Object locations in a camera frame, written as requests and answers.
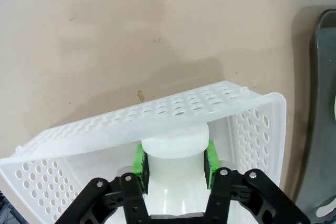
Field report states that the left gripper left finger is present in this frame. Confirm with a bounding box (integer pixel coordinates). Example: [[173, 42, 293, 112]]
[[55, 144, 150, 224]]

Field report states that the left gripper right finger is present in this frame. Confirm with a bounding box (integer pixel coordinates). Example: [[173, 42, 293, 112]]
[[203, 141, 312, 224]]

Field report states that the translucent white plastic flask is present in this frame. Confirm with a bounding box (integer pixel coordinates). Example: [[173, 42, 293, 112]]
[[141, 123, 211, 217]]

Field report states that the white perforated plastic basket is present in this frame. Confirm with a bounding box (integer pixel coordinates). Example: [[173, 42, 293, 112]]
[[0, 80, 287, 224]]

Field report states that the black rectangular serving tray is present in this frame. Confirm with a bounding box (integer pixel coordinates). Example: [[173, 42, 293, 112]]
[[309, 8, 336, 224]]

